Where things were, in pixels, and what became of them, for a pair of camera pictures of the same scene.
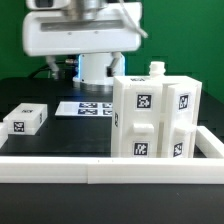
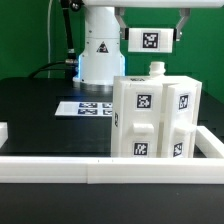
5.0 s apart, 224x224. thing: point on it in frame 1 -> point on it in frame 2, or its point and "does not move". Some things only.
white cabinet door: [142, 119] does not move
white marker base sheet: [85, 108] does not move
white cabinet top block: [26, 118] -> [150, 40]
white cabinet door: [178, 119] does not move
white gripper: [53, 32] -> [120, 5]
